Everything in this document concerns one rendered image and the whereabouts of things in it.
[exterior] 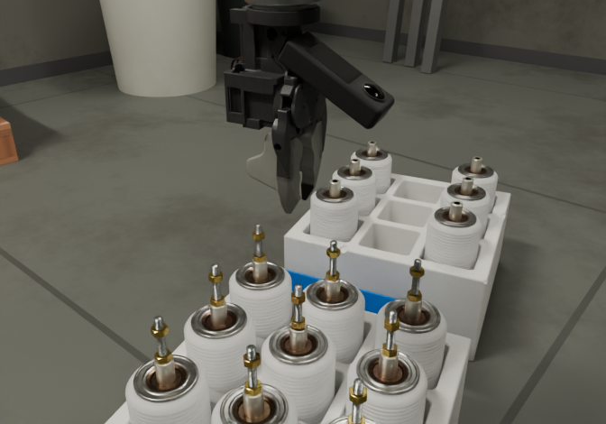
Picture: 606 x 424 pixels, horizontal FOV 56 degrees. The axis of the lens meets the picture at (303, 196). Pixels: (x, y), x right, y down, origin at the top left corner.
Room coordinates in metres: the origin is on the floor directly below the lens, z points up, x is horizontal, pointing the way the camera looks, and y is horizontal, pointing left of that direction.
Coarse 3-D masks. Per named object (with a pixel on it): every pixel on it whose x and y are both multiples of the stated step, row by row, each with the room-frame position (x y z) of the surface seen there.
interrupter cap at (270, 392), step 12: (264, 384) 0.49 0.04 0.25; (228, 396) 0.48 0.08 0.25; (240, 396) 0.48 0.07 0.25; (264, 396) 0.48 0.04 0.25; (276, 396) 0.48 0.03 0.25; (228, 408) 0.46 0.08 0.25; (240, 408) 0.46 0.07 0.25; (264, 408) 0.46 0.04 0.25; (276, 408) 0.46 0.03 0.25; (288, 408) 0.46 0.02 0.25; (228, 420) 0.44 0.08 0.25; (240, 420) 0.44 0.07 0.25; (252, 420) 0.45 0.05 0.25; (264, 420) 0.44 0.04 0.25; (276, 420) 0.44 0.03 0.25
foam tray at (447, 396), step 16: (368, 320) 0.71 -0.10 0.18; (256, 336) 0.67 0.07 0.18; (368, 336) 0.67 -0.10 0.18; (448, 336) 0.67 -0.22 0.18; (176, 352) 0.63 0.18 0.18; (448, 352) 0.64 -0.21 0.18; (464, 352) 0.63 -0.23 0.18; (336, 368) 0.60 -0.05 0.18; (448, 368) 0.60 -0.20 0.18; (464, 368) 0.62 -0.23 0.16; (336, 384) 0.60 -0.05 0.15; (448, 384) 0.57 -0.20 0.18; (336, 400) 0.54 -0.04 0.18; (432, 400) 0.54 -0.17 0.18; (448, 400) 0.54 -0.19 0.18; (112, 416) 0.52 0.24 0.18; (128, 416) 0.52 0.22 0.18; (336, 416) 0.52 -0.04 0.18; (432, 416) 0.52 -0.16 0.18; (448, 416) 0.52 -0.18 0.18
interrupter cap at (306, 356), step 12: (276, 336) 0.58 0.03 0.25; (288, 336) 0.58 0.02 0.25; (312, 336) 0.58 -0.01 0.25; (324, 336) 0.58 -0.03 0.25; (276, 348) 0.56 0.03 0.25; (288, 348) 0.56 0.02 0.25; (312, 348) 0.56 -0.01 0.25; (324, 348) 0.56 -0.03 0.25; (288, 360) 0.53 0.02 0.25; (300, 360) 0.54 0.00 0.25; (312, 360) 0.54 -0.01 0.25
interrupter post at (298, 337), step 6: (306, 324) 0.57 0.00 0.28; (294, 330) 0.56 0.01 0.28; (300, 330) 0.56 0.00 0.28; (306, 330) 0.56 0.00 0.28; (294, 336) 0.56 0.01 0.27; (300, 336) 0.56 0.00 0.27; (306, 336) 0.56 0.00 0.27; (294, 342) 0.56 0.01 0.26; (300, 342) 0.56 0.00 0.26; (306, 342) 0.56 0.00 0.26; (294, 348) 0.56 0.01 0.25; (300, 348) 0.56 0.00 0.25
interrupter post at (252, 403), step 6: (246, 396) 0.45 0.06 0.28; (252, 396) 0.45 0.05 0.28; (258, 396) 0.45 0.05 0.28; (246, 402) 0.45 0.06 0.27; (252, 402) 0.45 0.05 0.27; (258, 402) 0.45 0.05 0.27; (246, 408) 0.45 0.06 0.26; (252, 408) 0.45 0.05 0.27; (258, 408) 0.45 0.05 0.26; (246, 414) 0.45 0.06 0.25; (252, 414) 0.45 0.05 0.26; (258, 414) 0.45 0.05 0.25
